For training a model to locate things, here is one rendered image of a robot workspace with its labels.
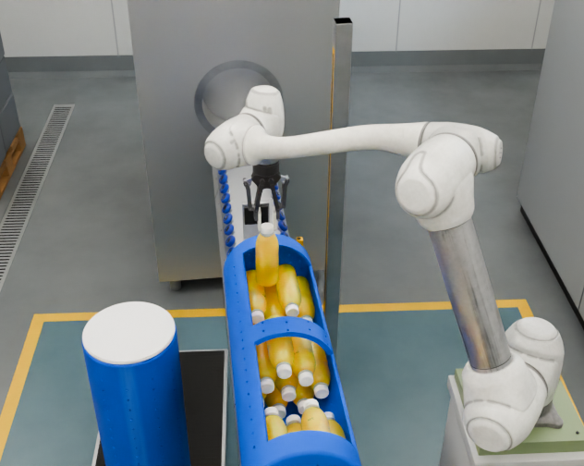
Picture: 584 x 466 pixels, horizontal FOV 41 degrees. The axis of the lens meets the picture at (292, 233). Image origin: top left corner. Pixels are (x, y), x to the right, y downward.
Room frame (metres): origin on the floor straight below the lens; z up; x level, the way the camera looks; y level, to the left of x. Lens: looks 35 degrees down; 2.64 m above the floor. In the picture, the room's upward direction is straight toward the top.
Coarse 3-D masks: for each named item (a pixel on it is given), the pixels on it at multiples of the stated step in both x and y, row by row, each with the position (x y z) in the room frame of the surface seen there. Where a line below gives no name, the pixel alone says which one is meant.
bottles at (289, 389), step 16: (272, 288) 1.93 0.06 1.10; (304, 288) 1.94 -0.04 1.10; (272, 304) 1.86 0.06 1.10; (304, 304) 1.86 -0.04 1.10; (320, 352) 1.65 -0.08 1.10; (320, 368) 1.58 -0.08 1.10; (288, 384) 1.54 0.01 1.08; (320, 384) 1.54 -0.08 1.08; (272, 400) 1.54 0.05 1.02; (288, 400) 1.51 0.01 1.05; (304, 400) 1.53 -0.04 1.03; (288, 416) 1.43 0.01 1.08; (288, 432) 1.36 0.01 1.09; (336, 432) 1.36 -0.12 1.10
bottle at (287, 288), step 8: (280, 264) 1.99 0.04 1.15; (288, 264) 1.99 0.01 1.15; (280, 272) 1.96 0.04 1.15; (288, 272) 1.95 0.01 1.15; (280, 280) 1.92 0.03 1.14; (288, 280) 1.91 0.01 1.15; (296, 280) 1.92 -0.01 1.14; (280, 288) 1.88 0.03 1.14; (288, 288) 1.87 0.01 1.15; (296, 288) 1.87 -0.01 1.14; (280, 296) 1.85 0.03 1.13; (288, 296) 1.84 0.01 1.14; (296, 296) 1.84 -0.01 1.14; (280, 304) 1.84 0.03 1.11; (288, 304) 1.82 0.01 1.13; (296, 304) 1.82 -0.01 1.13
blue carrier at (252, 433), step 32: (288, 256) 2.04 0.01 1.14; (288, 320) 1.63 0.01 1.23; (320, 320) 1.81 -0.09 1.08; (256, 352) 1.53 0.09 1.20; (256, 384) 1.42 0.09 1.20; (256, 416) 1.32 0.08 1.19; (256, 448) 1.23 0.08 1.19; (288, 448) 1.19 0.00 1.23; (320, 448) 1.19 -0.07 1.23; (352, 448) 1.24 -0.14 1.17
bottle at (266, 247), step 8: (256, 240) 1.93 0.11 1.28; (264, 240) 1.91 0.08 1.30; (272, 240) 1.91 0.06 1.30; (256, 248) 1.92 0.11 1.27; (264, 248) 1.90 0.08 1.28; (272, 248) 1.90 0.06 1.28; (256, 256) 1.92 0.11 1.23; (264, 256) 1.90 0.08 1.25; (272, 256) 1.90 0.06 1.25; (256, 264) 1.92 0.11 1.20; (264, 264) 1.90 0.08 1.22; (272, 264) 1.90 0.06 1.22; (256, 272) 1.92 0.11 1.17; (264, 272) 1.90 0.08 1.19; (272, 272) 1.90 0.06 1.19; (256, 280) 1.92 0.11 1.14; (264, 280) 1.90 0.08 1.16; (272, 280) 1.90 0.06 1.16
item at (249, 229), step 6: (246, 204) 2.45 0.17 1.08; (264, 204) 2.46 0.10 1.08; (246, 210) 2.43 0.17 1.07; (264, 210) 2.44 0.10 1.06; (246, 216) 2.43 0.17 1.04; (252, 216) 2.43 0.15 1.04; (264, 216) 2.44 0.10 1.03; (246, 222) 2.43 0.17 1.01; (252, 222) 2.43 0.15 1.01; (264, 222) 2.44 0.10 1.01; (246, 228) 2.45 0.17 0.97; (252, 228) 2.45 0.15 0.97; (246, 234) 2.45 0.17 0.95; (252, 234) 2.45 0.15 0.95; (258, 234) 2.45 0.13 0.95
